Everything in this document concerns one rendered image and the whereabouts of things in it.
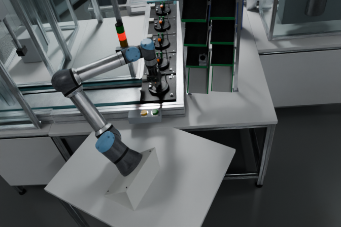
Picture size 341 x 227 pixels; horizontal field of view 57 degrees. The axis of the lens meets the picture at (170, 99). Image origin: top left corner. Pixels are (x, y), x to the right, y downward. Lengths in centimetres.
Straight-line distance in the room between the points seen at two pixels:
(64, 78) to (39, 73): 114
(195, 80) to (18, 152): 141
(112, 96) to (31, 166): 90
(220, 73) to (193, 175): 67
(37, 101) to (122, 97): 62
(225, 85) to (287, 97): 111
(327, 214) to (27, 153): 229
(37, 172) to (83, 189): 91
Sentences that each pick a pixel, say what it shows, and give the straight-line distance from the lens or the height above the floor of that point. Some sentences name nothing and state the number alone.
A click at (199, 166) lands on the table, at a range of 186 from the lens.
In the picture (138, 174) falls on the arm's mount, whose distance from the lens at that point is 163.
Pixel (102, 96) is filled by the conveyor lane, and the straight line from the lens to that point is 227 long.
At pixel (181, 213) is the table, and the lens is 173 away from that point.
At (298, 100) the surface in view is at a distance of 312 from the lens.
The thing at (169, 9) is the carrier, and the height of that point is 99.
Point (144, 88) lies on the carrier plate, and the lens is 216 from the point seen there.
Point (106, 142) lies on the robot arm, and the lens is 169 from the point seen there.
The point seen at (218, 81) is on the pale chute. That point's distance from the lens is 205.
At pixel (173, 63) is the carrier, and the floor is 97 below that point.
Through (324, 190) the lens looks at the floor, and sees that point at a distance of 290.
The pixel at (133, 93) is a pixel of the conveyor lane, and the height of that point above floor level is 92.
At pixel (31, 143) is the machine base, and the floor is 74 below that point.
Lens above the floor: 244
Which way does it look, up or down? 46 degrees down
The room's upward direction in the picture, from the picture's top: 9 degrees counter-clockwise
